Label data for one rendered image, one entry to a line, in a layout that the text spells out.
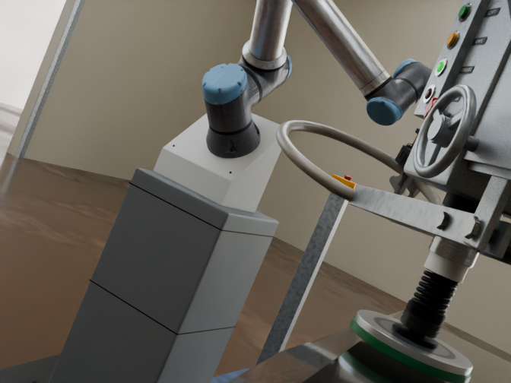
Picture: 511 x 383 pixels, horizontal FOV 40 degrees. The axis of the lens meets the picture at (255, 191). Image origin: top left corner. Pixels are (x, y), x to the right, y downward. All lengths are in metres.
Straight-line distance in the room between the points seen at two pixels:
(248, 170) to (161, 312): 0.55
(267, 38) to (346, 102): 6.50
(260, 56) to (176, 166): 0.48
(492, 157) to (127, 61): 6.89
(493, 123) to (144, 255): 1.51
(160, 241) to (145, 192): 0.18
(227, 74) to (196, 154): 0.31
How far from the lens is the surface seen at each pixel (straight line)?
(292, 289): 3.28
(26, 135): 7.05
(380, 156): 2.06
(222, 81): 2.26
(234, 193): 2.32
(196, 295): 2.25
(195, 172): 2.37
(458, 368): 1.20
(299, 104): 8.95
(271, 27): 2.22
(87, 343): 2.49
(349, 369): 1.05
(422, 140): 1.12
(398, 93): 1.90
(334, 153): 8.64
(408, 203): 1.33
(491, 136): 1.07
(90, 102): 7.55
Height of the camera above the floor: 1.11
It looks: 4 degrees down
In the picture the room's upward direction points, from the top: 23 degrees clockwise
